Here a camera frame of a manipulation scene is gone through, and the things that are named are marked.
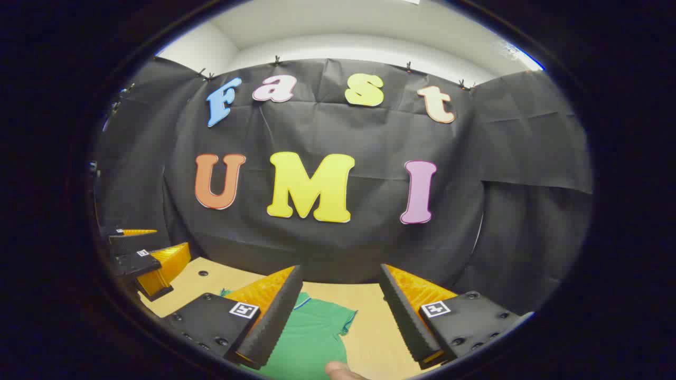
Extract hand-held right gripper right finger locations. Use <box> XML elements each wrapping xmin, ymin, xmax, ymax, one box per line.
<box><xmin>379</xmin><ymin>263</ymin><xmax>535</xmax><ymax>370</ymax></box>

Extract green T-shirt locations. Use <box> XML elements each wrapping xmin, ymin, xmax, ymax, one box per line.
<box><xmin>221</xmin><ymin>288</ymin><xmax>359</xmax><ymax>379</ymax></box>

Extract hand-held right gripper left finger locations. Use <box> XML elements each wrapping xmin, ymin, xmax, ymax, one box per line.
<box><xmin>161</xmin><ymin>265</ymin><xmax>304</xmax><ymax>370</ymax></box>

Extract black backdrop cloth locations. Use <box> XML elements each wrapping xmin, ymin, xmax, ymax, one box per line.
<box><xmin>92</xmin><ymin>55</ymin><xmax>595</xmax><ymax>317</ymax></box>

